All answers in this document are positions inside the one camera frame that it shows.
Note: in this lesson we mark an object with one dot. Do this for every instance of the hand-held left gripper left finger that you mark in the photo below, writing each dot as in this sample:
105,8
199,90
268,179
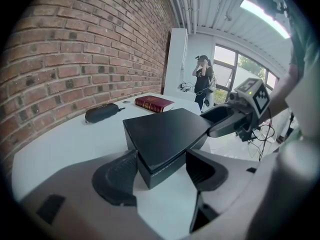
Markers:
75,181

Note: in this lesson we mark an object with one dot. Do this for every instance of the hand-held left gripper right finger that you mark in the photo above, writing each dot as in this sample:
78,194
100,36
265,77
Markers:
237,176

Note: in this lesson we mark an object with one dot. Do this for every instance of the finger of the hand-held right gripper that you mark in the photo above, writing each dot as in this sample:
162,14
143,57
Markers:
227,126
217,112

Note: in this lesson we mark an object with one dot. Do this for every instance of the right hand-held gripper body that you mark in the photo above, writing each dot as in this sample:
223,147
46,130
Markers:
257,99

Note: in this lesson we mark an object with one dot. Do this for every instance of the black box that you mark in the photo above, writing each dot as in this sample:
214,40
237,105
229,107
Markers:
165,136

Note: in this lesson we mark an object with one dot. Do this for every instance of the person's right forearm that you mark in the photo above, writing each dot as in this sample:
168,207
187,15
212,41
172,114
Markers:
280,101

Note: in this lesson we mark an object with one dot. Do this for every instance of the person's green clothing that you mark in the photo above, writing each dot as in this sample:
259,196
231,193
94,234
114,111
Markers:
305,59

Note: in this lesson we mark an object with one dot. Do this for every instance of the red hardcover book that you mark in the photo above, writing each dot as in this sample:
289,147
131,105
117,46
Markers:
152,102

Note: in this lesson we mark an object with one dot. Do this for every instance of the tall white cabinet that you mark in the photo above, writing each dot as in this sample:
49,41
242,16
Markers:
176,61

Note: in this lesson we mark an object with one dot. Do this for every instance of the black glasses case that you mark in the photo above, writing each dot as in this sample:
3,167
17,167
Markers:
102,112

